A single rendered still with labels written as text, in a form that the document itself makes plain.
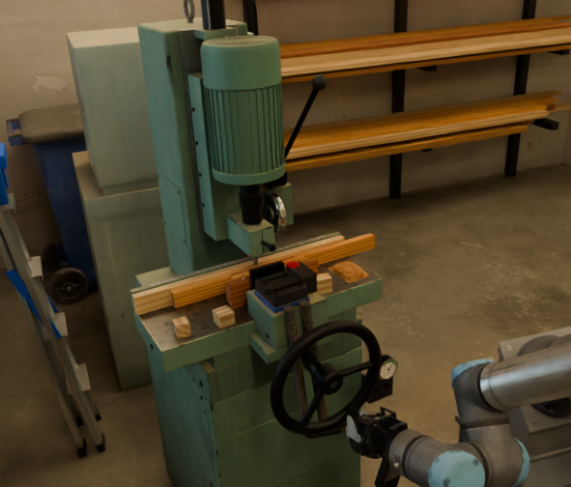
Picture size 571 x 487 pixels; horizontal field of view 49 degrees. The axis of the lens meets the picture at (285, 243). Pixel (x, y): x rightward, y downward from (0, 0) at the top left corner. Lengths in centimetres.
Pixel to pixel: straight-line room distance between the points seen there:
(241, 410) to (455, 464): 62
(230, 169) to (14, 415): 174
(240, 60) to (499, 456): 93
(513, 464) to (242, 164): 82
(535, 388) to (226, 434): 79
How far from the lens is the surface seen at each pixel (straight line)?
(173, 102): 162
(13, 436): 280
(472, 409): 129
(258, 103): 141
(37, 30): 375
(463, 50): 396
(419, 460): 123
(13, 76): 379
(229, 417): 162
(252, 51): 138
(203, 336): 146
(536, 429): 163
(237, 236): 160
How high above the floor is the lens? 170
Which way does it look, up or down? 26 degrees down
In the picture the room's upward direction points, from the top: 3 degrees counter-clockwise
